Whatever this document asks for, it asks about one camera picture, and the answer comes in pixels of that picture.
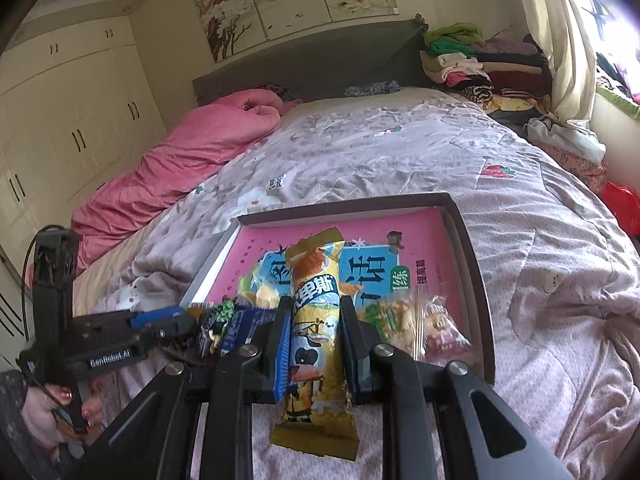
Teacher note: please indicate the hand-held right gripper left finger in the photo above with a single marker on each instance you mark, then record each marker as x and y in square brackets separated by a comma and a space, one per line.
[281, 350]

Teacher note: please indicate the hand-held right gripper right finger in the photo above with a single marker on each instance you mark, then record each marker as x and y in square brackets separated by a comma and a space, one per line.
[357, 355]

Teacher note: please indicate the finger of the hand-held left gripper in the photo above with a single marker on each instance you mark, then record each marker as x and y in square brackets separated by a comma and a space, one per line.
[175, 332]
[160, 315]

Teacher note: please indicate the yellow cartoon snack packet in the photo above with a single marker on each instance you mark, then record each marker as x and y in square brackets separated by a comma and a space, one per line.
[315, 340]

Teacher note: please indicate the blue cookie packet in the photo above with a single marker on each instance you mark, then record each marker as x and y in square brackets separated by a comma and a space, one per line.
[245, 327]

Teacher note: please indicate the dark green snack packet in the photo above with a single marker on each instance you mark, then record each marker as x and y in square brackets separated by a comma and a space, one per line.
[217, 322]

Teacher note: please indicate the clear green-printed pastry packet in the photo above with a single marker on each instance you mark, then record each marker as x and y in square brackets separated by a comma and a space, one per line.
[400, 320]

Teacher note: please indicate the clear-wrapped round candy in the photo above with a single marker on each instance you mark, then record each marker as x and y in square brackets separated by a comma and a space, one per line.
[442, 332]

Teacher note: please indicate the dark shallow tray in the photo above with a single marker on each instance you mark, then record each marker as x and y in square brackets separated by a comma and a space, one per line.
[477, 310]

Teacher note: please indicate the person's left hand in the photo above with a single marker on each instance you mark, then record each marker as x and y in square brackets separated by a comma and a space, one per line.
[40, 410]

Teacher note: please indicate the tan bed sheet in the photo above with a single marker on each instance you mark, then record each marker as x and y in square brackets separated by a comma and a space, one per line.
[115, 265]

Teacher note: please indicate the green yellow chips packet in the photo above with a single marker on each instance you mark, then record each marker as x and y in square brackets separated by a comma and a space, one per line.
[257, 287]

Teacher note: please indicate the pink book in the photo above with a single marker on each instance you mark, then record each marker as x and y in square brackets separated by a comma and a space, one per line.
[430, 240]

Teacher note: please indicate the pink quilt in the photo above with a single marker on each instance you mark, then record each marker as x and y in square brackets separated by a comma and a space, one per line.
[175, 170]

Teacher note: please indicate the cream wardrobe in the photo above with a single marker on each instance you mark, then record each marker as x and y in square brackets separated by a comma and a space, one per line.
[75, 110]

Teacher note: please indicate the floral pale pink blanket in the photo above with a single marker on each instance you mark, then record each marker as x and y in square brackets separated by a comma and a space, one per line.
[375, 160]

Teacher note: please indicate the dark patterned cloth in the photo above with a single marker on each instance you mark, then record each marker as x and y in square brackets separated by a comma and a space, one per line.
[372, 89]

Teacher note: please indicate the pink floral cloth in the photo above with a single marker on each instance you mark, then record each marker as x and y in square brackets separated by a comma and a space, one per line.
[575, 170]

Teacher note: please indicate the grey headboard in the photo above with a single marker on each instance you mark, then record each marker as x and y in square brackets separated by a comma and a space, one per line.
[325, 60]

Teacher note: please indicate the white crumpled cloth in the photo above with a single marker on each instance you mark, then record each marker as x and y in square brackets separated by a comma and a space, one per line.
[565, 137]

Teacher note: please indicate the red plastic bag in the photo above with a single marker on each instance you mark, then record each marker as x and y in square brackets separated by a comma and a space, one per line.
[620, 205]

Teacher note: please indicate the pile of folded clothes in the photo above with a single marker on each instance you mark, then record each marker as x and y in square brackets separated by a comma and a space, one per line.
[500, 70]

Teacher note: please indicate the green windowsill mat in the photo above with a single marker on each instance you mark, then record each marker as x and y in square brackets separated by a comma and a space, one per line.
[617, 102]

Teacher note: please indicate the cream curtain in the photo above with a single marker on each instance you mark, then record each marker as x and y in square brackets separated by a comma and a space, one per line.
[560, 35]

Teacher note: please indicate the colourful clothes heap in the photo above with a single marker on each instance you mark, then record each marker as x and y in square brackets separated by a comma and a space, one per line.
[620, 75]

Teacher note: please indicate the flower branch wall painting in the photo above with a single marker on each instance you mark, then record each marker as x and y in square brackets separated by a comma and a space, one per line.
[300, 0]

